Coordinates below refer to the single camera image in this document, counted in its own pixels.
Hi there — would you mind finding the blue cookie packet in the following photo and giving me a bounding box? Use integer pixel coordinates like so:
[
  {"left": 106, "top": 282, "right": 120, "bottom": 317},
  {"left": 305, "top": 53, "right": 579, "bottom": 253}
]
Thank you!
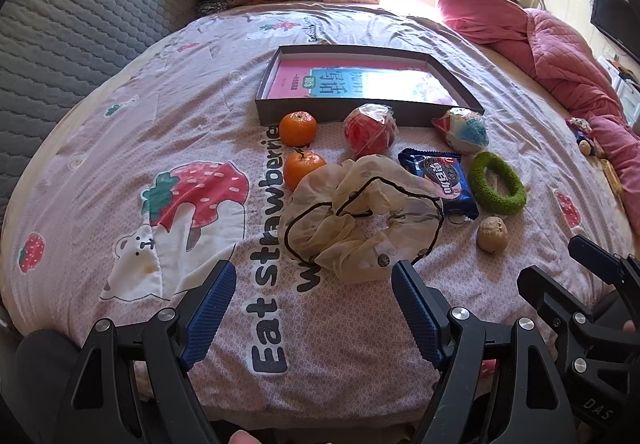
[{"left": 398, "top": 148, "right": 480, "bottom": 218}]

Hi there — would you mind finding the pink quilted duvet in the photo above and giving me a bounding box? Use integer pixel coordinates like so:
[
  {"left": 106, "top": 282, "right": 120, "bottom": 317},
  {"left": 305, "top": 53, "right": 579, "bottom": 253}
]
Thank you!
[{"left": 437, "top": 0, "right": 640, "bottom": 197}]

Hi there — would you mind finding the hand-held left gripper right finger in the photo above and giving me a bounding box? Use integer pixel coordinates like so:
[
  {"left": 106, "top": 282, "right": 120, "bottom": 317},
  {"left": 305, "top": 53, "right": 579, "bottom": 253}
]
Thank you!
[{"left": 391, "top": 261, "right": 581, "bottom": 444}]

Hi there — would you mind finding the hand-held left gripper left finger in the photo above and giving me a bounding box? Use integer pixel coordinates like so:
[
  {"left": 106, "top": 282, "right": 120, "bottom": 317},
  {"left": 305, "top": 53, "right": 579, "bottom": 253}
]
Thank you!
[{"left": 55, "top": 260, "right": 238, "bottom": 444}]

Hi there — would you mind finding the black television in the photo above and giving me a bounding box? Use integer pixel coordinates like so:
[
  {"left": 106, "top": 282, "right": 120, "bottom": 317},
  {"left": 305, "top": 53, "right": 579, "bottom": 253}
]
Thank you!
[{"left": 591, "top": 0, "right": 640, "bottom": 67}]

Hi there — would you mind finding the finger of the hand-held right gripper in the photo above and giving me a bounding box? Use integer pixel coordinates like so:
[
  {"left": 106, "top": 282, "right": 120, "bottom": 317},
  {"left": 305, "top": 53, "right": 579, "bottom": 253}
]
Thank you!
[
  {"left": 517, "top": 265, "right": 608, "bottom": 361},
  {"left": 568, "top": 235, "right": 640, "bottom": 305}
]

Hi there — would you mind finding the orange mandarin with stem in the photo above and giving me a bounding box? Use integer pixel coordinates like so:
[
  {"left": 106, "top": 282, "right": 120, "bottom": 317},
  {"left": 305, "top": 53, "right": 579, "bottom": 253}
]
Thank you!
[{"left": 283, "top": 150, "right": 327, "bottom": 191}]

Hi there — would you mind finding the white cabinet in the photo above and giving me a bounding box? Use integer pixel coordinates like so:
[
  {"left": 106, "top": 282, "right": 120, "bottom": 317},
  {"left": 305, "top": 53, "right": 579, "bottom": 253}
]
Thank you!
[{"left": 597, "top": 54, "right": 640, "bottom": 125}]

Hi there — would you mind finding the person's dark clothing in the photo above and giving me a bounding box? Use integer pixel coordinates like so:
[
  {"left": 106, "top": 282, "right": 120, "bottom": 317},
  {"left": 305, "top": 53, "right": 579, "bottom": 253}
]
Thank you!
[{"left": 12, "top": 329, "right": 81, "bottom": 405}]

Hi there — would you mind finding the grey quilted headboard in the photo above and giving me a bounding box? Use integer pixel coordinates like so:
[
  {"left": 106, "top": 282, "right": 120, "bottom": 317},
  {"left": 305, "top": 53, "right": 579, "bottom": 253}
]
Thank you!
[{"left": 0, "top": 0, "right": 201, "bottom": 225}]

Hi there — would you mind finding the yellow snack packet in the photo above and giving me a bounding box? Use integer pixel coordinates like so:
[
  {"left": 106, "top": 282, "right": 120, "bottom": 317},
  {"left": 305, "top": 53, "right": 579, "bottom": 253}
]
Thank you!
[{"left": 600, "top": 159, "right": 623, "bottom": 197}]

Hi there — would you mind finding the beige sheer scrunchie black trim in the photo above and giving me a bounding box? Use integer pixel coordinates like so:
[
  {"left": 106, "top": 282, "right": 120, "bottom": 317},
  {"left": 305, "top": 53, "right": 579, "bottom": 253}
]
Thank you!
[{"left": 278, "top": 155, "right": 445, "bottom": 283}]

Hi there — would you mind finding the round snack blue white wrapper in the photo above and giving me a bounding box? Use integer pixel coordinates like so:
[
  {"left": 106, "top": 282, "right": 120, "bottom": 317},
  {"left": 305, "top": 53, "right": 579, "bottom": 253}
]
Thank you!
[{"left": 431, "top": 107, "right": 489, "bottom": 155}]

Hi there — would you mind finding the small blue snack packet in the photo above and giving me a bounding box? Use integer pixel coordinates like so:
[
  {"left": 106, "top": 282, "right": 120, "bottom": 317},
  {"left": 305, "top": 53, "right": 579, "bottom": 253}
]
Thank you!
[{"left": 574, "top": 131, "right": 601, "bottom": 157}]

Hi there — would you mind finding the green knitted hair ring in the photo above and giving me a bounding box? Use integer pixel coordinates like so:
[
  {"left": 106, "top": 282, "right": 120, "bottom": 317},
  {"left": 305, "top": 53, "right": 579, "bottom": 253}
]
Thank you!
[{"left": 469, "top": 151, "right": 527, "bottom": 216}]

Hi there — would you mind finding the walnut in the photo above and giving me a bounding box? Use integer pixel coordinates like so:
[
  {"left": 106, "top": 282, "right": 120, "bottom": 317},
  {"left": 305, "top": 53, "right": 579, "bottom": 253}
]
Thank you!
[{"left": 476, "top": 217, "right": 510, "bottom": 253}]

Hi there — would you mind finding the grey cardboard box tray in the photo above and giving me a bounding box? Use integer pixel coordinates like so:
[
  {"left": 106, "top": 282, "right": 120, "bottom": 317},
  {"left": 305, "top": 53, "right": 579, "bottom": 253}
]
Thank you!
[{"left": 255, "top": 45, "right": 485, "bottom": 127}]

